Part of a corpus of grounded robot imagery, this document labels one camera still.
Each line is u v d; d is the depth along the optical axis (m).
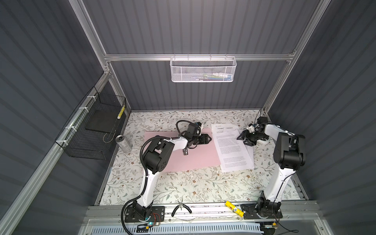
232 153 0.97
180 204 0.77
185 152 0.96
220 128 1.09
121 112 0.81
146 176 0.58
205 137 0.91
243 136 0.91
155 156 0.58
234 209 0.73
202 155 0.95
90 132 0.72
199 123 0.95
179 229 0.77
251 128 0.96
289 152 0.55
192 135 0.83
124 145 0.89
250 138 0.89
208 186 0.83
